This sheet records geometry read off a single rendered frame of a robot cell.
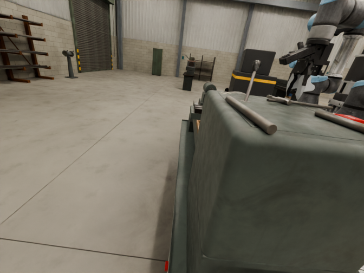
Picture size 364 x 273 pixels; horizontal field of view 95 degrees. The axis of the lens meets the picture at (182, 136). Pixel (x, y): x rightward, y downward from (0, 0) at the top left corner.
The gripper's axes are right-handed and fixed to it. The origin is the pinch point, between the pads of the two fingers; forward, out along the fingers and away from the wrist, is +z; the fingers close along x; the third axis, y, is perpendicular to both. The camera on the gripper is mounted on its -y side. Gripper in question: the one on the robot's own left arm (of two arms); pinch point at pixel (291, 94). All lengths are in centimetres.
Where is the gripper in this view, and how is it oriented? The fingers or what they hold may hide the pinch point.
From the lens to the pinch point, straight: 85.6
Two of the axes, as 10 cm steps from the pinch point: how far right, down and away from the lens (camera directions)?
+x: 0.3, -4.1, 9.1
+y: 9.9, 1.2, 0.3
